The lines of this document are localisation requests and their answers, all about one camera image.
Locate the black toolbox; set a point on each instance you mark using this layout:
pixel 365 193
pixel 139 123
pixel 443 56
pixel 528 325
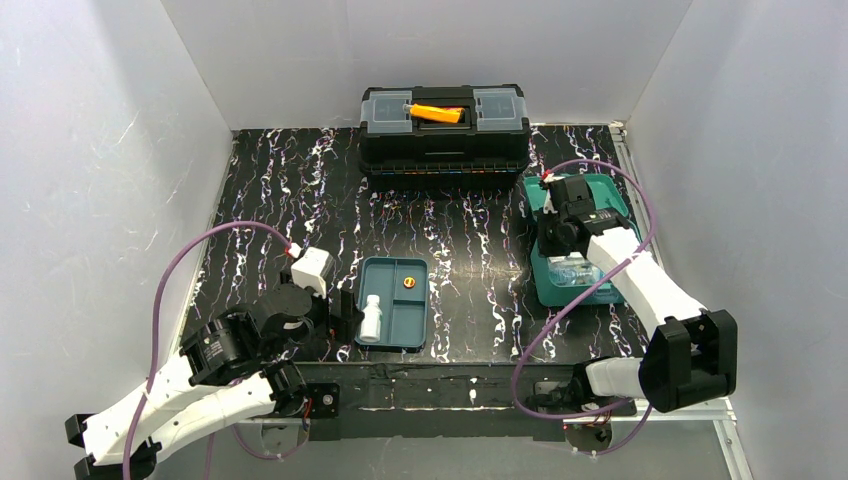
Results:
pixel 491 140

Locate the white medicine bottle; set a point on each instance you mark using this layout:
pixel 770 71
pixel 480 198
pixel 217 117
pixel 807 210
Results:
pixel 370 327

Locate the green medicine box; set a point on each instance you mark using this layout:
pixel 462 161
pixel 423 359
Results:
pixel 605 195

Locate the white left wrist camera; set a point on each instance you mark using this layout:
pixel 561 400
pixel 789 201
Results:
pixel 312 270

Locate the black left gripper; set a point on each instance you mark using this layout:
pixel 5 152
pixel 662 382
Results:
pixel 338 312

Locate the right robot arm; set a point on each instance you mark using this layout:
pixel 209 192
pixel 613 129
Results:
pixel 692 352

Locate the aluminium rail frame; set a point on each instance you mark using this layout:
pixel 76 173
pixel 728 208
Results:
pixel 494 356

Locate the orange toolbox handle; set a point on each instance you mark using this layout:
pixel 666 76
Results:
pixel 442 115

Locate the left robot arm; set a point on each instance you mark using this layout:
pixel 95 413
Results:
pixel 229 370

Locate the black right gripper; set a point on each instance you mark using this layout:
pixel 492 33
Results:
pixel 573 201

